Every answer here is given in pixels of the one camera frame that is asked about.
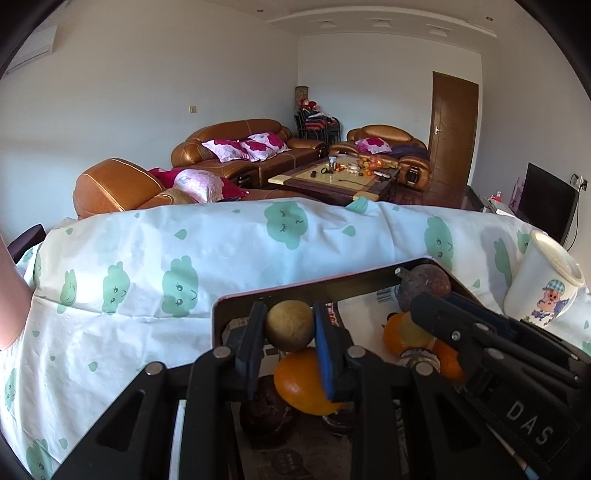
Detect pink cloth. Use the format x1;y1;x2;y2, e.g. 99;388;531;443
0;233;33;352

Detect large orange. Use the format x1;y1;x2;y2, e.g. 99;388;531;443
382;311;465;381

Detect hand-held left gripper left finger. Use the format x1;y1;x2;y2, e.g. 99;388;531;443
51;300;269;480

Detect pink tin box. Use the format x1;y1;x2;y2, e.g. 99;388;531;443
211;258;509;480

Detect white cloth with green clouds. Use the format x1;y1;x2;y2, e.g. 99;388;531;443
0;198;591;480

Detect pile of oranges and bananas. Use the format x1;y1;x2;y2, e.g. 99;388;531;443
358;154;398;169

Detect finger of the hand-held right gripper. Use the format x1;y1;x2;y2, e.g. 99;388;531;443
410;291;512;355
444;293;512;334

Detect white cartoon print cup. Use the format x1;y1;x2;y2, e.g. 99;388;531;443
503;229;586;328

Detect dark brown chair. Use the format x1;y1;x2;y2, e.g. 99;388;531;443
9;224;47;264

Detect dark television cabinet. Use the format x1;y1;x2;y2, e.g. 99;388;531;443
466;185;518;217

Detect small orange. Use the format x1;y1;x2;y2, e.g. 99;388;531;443
274;348;345;415

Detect brown wooden door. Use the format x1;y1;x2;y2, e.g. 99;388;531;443
428;71;479;188

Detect brown leather sofa with piping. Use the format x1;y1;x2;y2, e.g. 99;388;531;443
73;158;296;220

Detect white air conditioner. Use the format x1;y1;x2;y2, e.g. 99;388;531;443
4;25;58;75

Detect brown leather armchair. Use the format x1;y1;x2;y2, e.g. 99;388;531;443
329;124;432;188

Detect purple blanket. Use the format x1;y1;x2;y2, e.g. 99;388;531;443
390;144;428;160

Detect pale pink pillow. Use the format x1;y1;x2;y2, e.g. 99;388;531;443
174;168;227;203

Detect black television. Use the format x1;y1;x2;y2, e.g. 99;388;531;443
515;162;578;245

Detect long brown leather sofa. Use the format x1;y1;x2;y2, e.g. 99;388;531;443
171;119;326;188

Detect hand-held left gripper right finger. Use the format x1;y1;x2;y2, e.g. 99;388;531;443
313;301;527;480

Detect wooden coffee table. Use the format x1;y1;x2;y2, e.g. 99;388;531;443
268;156;402;206

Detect purple passion fruit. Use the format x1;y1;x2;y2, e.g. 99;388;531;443
397;264;452;312

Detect stacked black chairs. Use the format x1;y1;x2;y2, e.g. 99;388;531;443
295;111;341;144

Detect white magenta floral pillow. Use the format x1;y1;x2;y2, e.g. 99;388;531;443
249;132;289;153
355;136;392;154
238;137;273;161
202;138;250;162

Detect tan round fruit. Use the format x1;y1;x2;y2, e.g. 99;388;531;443
264;300;315;352

